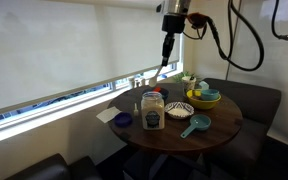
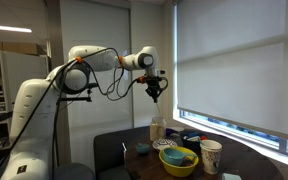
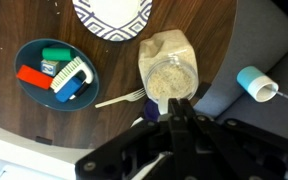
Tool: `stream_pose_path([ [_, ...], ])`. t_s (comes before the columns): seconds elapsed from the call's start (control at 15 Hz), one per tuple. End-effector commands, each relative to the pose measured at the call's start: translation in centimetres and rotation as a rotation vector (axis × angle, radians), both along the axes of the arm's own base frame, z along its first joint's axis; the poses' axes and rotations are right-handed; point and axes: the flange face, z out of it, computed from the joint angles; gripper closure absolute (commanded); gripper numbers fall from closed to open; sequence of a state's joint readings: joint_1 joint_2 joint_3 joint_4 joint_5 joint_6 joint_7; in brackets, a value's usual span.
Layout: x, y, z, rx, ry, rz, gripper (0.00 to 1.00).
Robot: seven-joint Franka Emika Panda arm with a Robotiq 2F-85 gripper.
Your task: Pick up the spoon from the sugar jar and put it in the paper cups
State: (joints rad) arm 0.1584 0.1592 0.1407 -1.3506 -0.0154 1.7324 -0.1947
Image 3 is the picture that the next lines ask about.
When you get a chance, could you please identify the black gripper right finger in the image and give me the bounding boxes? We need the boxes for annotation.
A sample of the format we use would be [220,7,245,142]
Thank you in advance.
[180,98,288,180]

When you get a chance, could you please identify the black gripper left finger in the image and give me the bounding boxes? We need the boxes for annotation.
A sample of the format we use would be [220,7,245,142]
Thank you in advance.
[75,98,185,180]

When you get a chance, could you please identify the white plastic spoon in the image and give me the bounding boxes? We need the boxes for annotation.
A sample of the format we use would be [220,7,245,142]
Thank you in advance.
[157,95,170,115]

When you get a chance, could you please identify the clear plastic sugar jar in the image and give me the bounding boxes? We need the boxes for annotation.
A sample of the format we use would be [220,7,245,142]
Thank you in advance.
[137,29,199,103]

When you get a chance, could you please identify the purple round lid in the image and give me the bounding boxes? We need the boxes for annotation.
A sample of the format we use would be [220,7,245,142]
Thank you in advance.
[143,97,161,123]

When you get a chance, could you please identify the white plastic fork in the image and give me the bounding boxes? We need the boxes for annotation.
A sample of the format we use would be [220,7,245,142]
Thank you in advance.
[94,87,147,109]

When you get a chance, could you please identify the black table edge clip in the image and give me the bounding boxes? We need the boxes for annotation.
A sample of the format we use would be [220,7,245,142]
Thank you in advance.
[35,135,54,146]
[195,81,212,99]

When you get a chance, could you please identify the teal and white cup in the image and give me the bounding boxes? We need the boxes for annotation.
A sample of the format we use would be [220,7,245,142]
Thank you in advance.
[236,65,280,103]

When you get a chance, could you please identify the small metal stirrer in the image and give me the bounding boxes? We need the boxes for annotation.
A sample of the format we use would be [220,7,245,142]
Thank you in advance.
[276,91,288,102]

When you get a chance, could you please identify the black marker pen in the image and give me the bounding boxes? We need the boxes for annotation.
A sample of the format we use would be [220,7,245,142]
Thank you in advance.
[68,81,91,101]

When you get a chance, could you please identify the blue cylinder block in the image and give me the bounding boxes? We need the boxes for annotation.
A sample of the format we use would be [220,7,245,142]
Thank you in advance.
[55,77,84,103]

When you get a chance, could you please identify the white brush green bristles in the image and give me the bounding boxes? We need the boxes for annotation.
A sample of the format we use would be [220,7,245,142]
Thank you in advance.
[49,55,95,94]

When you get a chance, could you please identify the letter cube block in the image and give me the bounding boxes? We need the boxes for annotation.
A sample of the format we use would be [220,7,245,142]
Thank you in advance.
[40,59,60,77]

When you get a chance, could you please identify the green cylinder block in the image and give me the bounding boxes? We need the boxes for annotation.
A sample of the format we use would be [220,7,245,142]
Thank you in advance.
[41,47,75,62]

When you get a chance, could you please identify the red rectangular block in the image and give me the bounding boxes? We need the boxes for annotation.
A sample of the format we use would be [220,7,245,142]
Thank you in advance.
[16,64,54,90]

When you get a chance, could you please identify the blue patterned paper plate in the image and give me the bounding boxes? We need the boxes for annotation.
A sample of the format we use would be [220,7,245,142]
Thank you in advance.
[71,0,154,42]

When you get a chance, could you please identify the dark blue bowl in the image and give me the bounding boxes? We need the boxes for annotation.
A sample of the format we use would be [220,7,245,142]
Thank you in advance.
[13,38,101,112]

